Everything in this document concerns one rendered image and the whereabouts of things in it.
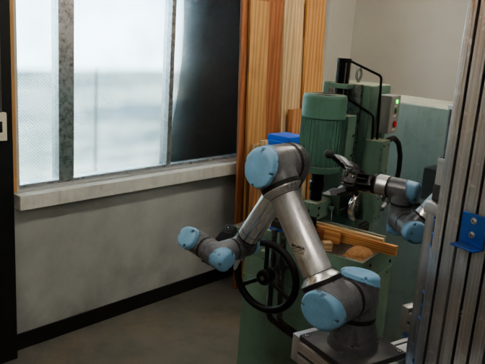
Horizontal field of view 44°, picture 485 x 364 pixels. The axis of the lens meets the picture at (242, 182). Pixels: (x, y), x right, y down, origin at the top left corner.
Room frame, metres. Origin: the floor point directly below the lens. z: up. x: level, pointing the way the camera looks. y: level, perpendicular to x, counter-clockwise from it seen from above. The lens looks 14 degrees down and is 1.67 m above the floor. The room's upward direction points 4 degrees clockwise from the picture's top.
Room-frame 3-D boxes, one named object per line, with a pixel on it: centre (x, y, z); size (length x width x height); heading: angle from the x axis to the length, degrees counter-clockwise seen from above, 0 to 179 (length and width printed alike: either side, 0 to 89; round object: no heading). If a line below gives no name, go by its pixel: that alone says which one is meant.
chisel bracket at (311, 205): (2.39, -0.32, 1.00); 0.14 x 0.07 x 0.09; 146
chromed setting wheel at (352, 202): (2.41, -0.48, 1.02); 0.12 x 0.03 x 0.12; 146
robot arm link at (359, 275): (1.60, -0.35, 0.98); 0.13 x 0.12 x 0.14; 139
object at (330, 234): (2.32, -0.31, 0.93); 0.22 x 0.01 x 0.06; 56
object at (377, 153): (2.47, -0.55, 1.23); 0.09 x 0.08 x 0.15; 146
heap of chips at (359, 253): (2.16, -0.46, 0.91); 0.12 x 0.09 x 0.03; 146
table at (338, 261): (2.28, -0.25, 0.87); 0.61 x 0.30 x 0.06; 56
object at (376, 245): (2.34, -0.35, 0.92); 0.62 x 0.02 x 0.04; 56
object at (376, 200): (2.44, -0.54, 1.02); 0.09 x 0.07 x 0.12; 56
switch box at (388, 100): (2.56, -0.60, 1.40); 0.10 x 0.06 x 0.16; 146
